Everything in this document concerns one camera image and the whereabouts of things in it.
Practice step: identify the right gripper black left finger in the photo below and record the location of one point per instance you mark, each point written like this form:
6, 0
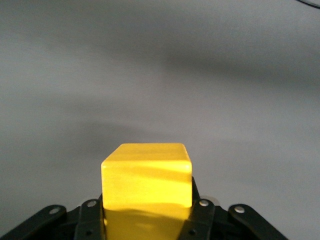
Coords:
62, 225

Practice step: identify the yellow cube block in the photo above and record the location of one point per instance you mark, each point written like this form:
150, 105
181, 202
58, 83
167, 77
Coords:
145, 187

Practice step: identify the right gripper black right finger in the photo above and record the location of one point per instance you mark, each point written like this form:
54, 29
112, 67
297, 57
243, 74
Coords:
225, 225

